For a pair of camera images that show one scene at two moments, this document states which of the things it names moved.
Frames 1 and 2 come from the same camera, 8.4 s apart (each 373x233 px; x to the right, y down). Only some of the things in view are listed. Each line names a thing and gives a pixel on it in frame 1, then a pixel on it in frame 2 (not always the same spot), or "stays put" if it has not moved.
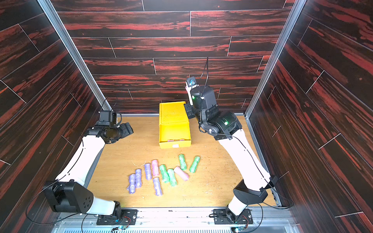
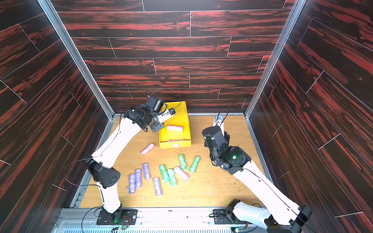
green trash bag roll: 182,163 stays put
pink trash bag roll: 183,175 stays put
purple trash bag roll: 158,188 stays put
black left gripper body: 121,131 -> 154,124
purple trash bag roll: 148,171 stays put
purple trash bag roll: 131,188 stays put
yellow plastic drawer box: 174,124 stays put
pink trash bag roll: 155,167 -> 147,149
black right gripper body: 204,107 -> 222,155
